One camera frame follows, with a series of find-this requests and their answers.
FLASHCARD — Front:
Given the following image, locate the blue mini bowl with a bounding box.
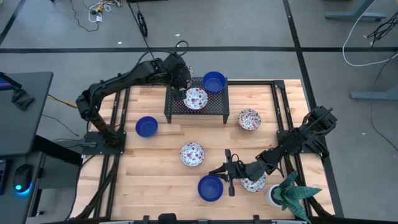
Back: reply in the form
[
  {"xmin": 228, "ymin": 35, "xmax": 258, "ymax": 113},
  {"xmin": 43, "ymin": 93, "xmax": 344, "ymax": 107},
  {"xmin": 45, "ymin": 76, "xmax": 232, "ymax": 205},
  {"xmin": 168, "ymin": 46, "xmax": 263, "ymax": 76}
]
[
  {"xmin": 135, "ymin": 116, "xmax": 159, "ymax": 138},
  {"xmin": 202, "ymin": 71, "xmax": 227, "ymax": 95}
]

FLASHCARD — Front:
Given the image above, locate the black perforated metal shelf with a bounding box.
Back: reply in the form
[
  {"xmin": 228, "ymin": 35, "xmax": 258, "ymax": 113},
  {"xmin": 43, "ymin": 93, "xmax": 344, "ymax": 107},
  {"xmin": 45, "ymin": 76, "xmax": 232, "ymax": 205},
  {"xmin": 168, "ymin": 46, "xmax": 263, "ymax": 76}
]
[{"xmin": 164, "ymin": 77, "xmax": 230, "ymax": 124}]

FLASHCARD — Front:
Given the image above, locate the grey desk foot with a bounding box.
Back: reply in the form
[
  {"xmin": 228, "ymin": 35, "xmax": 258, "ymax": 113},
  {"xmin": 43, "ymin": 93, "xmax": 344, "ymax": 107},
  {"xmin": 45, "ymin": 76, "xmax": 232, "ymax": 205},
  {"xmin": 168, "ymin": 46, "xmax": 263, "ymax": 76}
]
[
  {"xmin": 325, "ymin": 0, "xmax": 388, "ymax": 22},
  {"xmin": 350, "ymin": 55, "xmax": 398, "ymax": 101}
]

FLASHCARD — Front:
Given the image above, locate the black crumpled cloth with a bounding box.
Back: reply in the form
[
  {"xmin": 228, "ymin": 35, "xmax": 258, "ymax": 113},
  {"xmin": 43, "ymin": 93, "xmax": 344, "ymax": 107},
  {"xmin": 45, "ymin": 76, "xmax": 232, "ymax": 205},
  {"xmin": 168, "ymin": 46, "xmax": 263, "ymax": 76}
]
[{"xmin": 11, "ymin": 88, "xmax": 35, "ymax": 112}]

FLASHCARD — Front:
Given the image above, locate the black computer mouse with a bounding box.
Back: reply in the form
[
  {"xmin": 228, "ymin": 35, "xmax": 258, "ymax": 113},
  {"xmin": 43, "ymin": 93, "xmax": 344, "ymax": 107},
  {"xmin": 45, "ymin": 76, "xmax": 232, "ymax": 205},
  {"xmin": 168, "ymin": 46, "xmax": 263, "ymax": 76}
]
[{"xmin": 12, "ymin": 164, "xmax": 34, "ymax": 194}]

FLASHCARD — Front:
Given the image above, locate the dark tablet screen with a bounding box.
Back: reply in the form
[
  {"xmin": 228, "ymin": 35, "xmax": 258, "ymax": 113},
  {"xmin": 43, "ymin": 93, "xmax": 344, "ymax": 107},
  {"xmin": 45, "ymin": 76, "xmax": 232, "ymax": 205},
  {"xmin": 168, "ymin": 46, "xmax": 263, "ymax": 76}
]
[{"xmin": 0, "ymin": 72, "xmax": 22, "ymax": 91}]

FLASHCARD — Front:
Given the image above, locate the black desk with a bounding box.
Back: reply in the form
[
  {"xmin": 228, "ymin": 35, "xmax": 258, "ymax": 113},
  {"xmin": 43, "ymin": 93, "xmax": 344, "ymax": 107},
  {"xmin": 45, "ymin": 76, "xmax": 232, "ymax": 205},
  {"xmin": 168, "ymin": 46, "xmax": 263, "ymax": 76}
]
[{"xmin": 0, "ymin": 71, "xmax": 83, "ymax": 224}]

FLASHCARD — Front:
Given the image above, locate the yellow cable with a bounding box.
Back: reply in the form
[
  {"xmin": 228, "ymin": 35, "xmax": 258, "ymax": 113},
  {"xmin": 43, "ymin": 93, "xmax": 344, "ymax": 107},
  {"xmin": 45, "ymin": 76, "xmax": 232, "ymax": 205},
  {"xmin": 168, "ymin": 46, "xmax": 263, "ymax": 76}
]
[{"xmin": 47, "ymin": 94, "xmax": 78, "ymax": 110}]

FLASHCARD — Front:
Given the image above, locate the white floor cable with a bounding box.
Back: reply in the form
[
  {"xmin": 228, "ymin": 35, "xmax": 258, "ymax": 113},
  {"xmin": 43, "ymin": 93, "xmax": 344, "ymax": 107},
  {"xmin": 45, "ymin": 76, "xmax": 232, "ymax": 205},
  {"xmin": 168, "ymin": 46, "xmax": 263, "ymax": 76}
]
[{"xmin": 342, "ymin": 0, "xmax": 398, "ymax": 68}]

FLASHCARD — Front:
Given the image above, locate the black floor cable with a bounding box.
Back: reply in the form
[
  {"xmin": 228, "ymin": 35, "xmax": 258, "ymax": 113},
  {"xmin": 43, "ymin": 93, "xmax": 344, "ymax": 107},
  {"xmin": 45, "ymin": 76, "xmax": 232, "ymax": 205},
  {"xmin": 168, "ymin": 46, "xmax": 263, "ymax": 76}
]
[{"xmin": 126, "ymin": 0, "xmax": 158, "ymax": 60}]

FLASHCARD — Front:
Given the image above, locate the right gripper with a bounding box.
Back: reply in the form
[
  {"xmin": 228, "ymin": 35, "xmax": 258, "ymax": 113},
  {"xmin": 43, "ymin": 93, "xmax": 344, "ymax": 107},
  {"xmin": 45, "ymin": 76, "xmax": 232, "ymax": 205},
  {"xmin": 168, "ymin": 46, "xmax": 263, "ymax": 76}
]
[{"xmin": 208, "ymin": 149, "xmax": 251, "ymax": 197}]

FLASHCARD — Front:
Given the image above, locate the blue plate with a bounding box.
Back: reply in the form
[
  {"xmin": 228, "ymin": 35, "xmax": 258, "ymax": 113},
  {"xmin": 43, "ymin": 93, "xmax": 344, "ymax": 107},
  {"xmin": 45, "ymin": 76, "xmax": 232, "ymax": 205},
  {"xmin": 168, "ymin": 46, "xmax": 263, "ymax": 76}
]
[{"xmin": 197, "ymin": 175, "xmax": 224, "ymax": 202}]

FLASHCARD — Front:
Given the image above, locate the red floral mini bowl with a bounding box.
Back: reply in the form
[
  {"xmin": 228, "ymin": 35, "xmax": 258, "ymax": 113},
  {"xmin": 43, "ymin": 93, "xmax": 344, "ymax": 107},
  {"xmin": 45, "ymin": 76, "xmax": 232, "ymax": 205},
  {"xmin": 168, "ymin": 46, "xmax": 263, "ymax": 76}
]
[{"xmin": 239, "ymin": 172, "xmax": 267, "ymax": 193}]

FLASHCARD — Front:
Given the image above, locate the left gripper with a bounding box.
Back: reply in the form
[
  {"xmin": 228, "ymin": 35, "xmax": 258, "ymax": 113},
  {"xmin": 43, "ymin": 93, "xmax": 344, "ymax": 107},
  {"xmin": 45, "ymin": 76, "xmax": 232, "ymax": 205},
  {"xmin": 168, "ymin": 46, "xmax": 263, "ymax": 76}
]
[{"xmin": 167, "ymin": 54, "xmax": 193, "ymax": 101}]

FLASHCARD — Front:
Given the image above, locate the red floral plate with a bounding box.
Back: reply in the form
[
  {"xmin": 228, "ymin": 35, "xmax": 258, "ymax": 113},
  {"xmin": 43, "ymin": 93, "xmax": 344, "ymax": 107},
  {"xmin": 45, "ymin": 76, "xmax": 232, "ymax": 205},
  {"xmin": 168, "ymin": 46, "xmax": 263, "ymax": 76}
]
[{"xmin": 182, "ymin": 87, "xmax": 209, "ymax": 111}]

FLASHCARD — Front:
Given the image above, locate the black metal table frame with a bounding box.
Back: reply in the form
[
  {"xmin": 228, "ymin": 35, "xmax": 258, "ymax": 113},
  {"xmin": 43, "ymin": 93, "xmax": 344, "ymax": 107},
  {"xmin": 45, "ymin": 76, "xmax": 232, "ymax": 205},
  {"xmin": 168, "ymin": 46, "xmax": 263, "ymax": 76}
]
[{"xmin": 70, "ymin": 79, "xmax": 345, "ymax": 220}]

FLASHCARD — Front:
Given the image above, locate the black floral mini bowl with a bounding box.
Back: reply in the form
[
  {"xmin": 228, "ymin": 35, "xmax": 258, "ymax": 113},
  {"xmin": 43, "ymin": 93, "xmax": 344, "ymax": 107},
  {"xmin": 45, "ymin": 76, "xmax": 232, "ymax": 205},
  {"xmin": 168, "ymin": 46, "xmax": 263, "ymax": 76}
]
[
  {"xmin": 179, "ymin": 142, "xmax": 205, "ymax": 167},
  {"xmin": 238, "ymin": 108, "xmax": 262, "ymax": 131}
]

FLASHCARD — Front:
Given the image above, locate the snake plant in white pot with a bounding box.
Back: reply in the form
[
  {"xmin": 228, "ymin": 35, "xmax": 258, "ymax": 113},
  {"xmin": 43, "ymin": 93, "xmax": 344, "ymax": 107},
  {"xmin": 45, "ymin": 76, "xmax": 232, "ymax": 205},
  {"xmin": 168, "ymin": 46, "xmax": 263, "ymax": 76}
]
[{"xmin": 265, "ymin": 170, "xmax": 323, "ymax": 224}]

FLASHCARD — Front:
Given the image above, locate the black cable bundle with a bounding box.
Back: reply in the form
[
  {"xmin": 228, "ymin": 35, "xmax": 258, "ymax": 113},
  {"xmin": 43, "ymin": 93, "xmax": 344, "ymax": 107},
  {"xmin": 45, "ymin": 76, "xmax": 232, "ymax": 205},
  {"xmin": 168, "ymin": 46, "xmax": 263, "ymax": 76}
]
[{"xmin": 366, "ymin": 12, "xmax": 398, "ymax": 47}]

